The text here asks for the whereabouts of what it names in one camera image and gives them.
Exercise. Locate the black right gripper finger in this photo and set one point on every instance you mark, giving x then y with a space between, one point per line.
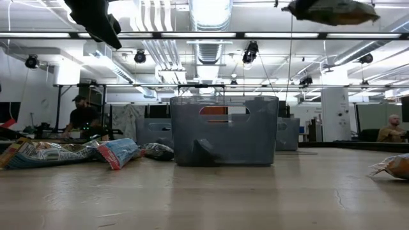
300 4

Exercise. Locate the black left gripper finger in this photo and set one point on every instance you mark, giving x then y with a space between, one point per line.
115 25
100 32

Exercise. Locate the blue red-ended granola bar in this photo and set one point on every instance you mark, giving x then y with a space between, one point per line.
119 151

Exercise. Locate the blue green granola bar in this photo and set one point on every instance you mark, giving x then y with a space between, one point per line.
204 153

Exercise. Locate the blue orange-ended granola bar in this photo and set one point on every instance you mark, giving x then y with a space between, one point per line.
394 166

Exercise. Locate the green oatmeal granola bar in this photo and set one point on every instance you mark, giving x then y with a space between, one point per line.
158 151

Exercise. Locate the black ceiling spotlight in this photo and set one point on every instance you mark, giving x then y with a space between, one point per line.
32 61
366 58
140 57
305 81
250 52

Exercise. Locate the white ceiling pipes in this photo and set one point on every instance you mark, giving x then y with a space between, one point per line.
163 57

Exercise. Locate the black top beam with lights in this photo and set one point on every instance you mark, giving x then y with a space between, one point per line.
239 35

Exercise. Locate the person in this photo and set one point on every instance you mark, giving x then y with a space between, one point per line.
83 116
391 134

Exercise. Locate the marbled grey sheet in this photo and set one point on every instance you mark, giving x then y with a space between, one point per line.
126 123

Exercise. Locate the white pillar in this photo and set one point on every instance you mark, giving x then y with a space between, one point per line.
335 111

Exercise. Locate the grey translucent plastic bin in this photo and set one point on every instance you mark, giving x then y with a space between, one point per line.
153 135
255 134
289 134

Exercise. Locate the black monitor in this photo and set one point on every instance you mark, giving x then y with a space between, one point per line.
9 111

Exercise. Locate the orange panel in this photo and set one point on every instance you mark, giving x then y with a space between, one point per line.
212 111

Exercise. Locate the red object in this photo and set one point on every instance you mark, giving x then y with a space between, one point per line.
8 124

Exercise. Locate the black office chair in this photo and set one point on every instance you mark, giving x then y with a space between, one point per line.
369 135

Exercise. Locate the black background rig frame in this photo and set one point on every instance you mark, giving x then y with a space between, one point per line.
58 108

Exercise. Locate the silver ventilation duct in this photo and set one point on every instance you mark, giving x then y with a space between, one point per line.
209 51

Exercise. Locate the grey partition wall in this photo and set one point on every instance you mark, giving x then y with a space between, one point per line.
370 116

